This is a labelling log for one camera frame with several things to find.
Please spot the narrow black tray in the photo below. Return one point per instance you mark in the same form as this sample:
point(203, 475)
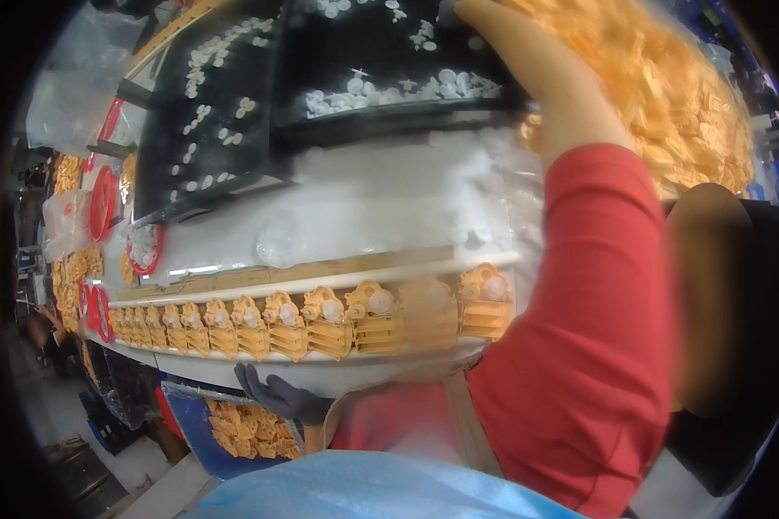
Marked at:
point(214, 149)

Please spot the small heap of orange parts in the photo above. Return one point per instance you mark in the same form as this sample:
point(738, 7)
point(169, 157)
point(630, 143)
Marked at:
point(67, 174)

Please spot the person's body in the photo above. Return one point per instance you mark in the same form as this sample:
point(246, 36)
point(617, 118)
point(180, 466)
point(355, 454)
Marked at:
point(558, 389)

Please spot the row of orange assemblies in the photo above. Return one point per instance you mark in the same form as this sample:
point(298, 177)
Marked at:
point(324, 321)

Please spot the black plastic bags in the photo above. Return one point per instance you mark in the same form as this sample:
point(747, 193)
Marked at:
point(120, 389)

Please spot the red bowl with white parts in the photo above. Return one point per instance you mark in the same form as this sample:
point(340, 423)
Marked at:
point(144, 250)

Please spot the person's left hand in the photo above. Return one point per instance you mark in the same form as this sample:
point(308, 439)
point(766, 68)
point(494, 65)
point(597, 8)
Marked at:
point(292, 402)

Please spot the person's left fingers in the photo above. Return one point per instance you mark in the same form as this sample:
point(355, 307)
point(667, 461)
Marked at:
point(252, 381)

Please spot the heap of orange plastic parts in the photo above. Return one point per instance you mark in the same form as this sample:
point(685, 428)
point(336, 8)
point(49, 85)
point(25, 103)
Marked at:
point(675, 91)

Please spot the group of white round parts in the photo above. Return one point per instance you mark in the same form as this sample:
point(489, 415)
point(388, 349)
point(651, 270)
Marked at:
point(396, 91)

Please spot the empty red bowl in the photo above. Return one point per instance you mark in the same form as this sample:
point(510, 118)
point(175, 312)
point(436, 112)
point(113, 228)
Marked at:
point(102, 202)

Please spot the small clear plastic bag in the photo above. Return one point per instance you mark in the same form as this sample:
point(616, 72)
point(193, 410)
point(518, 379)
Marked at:
point(65, 224)

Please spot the wooden strip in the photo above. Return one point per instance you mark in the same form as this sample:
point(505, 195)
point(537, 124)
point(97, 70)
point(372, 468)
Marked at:
point(298, 272)

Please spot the scattered white round parts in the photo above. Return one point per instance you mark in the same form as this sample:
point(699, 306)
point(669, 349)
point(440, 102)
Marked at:
point(214, 84)

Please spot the red bowl rim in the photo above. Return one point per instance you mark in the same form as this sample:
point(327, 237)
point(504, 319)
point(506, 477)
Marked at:
point(109, 120)

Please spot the blue crate of orange parts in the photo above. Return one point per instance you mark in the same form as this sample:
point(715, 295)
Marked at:
point(246, 431)

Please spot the large clear plastic bag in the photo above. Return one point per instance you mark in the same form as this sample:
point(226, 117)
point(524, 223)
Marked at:
point(78, 84)

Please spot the pile of orange assemblies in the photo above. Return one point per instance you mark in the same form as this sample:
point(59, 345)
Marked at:
point(73, 279)

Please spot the wide black tray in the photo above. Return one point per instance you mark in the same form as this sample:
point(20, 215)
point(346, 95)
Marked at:
point(389, 58)

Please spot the red round lids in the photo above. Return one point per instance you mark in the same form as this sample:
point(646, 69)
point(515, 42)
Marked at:
point(97, 311)

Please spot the clear bag of white parts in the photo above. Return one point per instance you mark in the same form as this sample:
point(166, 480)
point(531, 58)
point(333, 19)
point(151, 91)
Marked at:
point(396, 194)

